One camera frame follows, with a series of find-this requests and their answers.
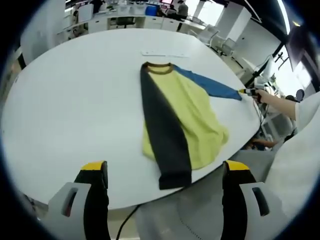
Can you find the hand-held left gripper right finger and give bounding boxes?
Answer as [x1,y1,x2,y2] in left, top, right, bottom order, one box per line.
[221,159,288,240]

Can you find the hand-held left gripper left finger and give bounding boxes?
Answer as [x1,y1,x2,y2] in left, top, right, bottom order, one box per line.
[41,160,110,240]

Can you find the yellow garment with coloured sleeves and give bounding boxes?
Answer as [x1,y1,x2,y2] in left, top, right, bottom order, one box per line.
[139,61,243,191]

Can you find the person's right hand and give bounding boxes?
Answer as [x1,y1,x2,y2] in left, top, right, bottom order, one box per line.
[254,89,271,104]

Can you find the black tripod stand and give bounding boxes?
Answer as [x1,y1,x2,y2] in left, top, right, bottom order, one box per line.
[243,44,286,87]

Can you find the white mesh chair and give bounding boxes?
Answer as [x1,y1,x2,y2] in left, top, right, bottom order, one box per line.
[197,23,220,46]
[214,37,236,57]

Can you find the person's grey trousers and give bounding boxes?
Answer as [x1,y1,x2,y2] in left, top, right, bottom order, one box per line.
[136,149,278,240]

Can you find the person in white clothing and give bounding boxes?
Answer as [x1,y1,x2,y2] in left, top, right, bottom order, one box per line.
[264,92,320,223]

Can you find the ceiling light strip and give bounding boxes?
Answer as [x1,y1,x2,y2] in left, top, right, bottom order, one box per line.
[281,0,292,35]

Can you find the white table socket panel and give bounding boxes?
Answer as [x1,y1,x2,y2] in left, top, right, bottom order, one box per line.
[141,48,190,58]

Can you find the white cabinet row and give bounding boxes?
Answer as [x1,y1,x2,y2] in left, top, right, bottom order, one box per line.
[57,12,208,38]

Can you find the blue bin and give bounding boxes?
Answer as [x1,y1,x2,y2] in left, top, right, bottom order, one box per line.
[145,5,158,17]

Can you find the black office chair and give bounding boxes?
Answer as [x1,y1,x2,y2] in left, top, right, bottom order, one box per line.
[116,16,136,29]

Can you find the white square pillar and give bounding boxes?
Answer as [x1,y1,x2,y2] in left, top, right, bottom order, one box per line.
[19,2,67,63]

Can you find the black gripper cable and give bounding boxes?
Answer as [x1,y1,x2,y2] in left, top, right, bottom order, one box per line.
[116,204,140,240]

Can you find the dark wall screen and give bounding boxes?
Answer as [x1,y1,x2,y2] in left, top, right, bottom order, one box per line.
[284,24,316,73]

